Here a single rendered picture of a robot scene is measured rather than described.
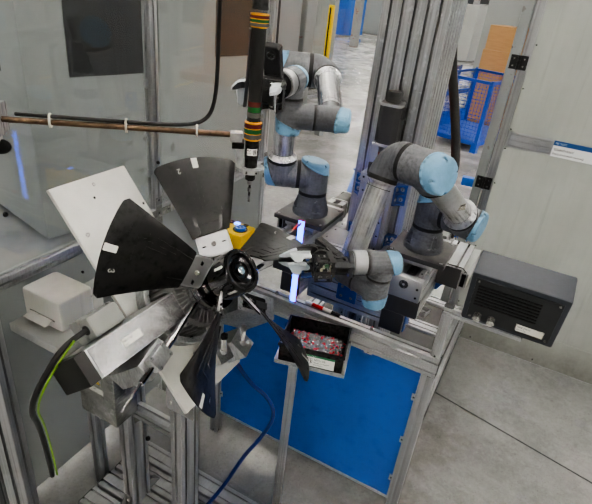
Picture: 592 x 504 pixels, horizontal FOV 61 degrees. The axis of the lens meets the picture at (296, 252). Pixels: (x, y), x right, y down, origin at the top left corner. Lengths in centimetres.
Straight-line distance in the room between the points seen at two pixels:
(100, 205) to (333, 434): 127
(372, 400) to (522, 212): 150
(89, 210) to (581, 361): 277
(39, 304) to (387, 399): 121
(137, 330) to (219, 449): 129
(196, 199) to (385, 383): 95
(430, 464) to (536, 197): 147
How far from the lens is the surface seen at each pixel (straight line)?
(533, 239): 305
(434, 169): 145
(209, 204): 140
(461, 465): 265
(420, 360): 176
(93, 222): 146
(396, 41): 205
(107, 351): 123
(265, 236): 158
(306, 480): 240
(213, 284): 131
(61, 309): 170
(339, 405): 204
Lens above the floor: 189
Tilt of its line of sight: 28 degrees down
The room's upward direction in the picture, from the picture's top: 7 degrees clockwise
